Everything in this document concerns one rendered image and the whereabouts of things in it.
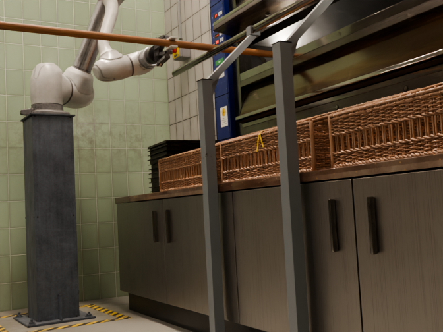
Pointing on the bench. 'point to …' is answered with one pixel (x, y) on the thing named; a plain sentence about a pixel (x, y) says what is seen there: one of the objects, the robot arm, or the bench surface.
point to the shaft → (122, 38)
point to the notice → (223, 116)
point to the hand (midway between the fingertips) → (171, 43)
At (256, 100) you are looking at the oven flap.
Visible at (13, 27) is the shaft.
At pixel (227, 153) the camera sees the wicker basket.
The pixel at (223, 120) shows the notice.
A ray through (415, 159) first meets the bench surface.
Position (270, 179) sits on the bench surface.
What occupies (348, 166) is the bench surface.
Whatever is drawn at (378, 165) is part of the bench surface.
